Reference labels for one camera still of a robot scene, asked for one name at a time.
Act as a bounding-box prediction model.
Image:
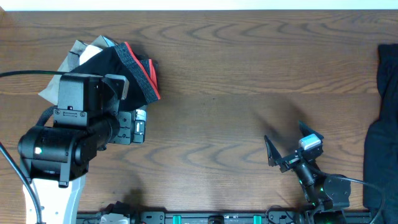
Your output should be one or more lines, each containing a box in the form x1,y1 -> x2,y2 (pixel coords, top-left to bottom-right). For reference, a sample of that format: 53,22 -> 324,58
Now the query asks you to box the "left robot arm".
18,73 -> 147,223

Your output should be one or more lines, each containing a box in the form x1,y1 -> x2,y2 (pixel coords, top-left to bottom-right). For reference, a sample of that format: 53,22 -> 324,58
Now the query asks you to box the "black garment at right edge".
363,44 -> 397,223

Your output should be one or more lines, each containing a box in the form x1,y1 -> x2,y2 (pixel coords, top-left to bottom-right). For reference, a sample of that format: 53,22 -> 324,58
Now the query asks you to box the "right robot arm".
264,122 -> 351,223

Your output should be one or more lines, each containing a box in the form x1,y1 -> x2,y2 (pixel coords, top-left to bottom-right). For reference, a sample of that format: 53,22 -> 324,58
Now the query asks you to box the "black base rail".
76,202 -> 372,224

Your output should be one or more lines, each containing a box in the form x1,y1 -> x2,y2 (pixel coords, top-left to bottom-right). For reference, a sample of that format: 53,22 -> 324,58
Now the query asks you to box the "grey folded garment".
37,35 -> 119,106

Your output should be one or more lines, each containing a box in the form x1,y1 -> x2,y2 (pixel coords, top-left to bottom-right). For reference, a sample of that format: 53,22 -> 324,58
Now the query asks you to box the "white t-shirt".
79,45 -> 103,65

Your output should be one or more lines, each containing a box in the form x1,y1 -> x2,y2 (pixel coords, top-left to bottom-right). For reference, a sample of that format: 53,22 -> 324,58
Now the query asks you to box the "black leggings red waistband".
72,42 -> 160,111

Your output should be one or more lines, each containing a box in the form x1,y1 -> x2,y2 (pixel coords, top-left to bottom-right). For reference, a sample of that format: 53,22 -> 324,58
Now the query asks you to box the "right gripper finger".
264,135 -> 282,167
298,121 -> 324,140

